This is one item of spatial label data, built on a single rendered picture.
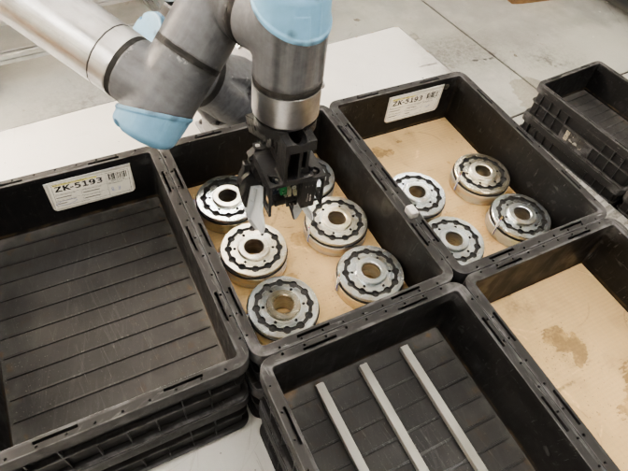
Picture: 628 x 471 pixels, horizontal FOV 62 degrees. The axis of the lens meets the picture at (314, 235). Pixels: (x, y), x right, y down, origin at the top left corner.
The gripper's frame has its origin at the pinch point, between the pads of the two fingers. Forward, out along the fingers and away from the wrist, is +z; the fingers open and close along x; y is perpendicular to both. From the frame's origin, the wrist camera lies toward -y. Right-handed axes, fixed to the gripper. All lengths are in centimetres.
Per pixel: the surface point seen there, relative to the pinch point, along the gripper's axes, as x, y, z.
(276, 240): 0.7, -0.2, 7.0
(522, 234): 39.6, 11.6, 6.6
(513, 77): 177, -121, 93
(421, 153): 35.2, -13.2, 9.9
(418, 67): 62, -55, 23
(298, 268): 3.0, 4.0, 9.8
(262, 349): -8.6, 19.6, -0.2
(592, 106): 130, -46, 44
